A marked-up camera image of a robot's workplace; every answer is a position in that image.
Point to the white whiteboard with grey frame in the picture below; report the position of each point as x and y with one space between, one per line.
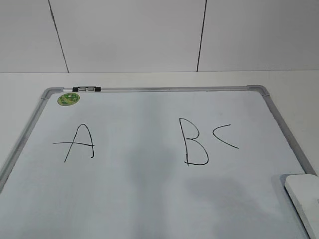
153 163

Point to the black silver hanging clip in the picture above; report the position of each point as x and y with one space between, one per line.
86 89

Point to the white eraser with black felt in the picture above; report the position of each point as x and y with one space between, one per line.
304 192

